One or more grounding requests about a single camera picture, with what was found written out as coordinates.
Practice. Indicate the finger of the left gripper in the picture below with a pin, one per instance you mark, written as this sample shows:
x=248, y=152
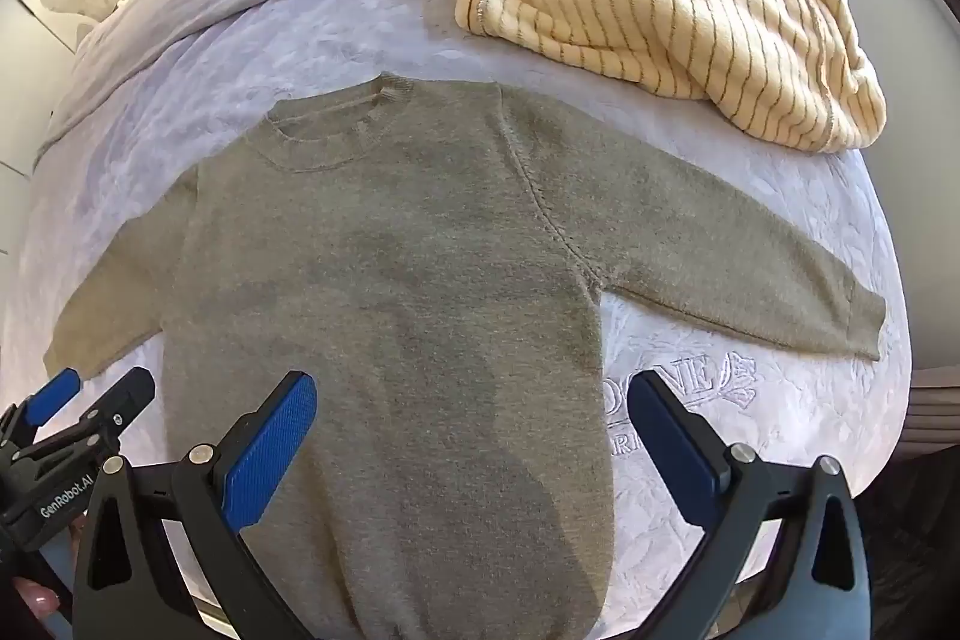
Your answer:
x=21, y=421
x=98, y=432

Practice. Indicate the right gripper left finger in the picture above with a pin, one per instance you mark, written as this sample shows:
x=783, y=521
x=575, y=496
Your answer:
x=127, y=581

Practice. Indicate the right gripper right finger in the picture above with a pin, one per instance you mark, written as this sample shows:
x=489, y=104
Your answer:
x=815, y=584

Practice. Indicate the olive green knit sweater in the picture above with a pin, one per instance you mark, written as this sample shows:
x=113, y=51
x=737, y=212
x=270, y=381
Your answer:
x=433, y=254

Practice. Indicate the person's left hand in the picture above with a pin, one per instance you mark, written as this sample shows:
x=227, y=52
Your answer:
x=41, y=601

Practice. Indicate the lavender embossed bed cover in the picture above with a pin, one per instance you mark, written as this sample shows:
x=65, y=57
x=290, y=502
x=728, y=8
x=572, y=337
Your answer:
x=164, y=83

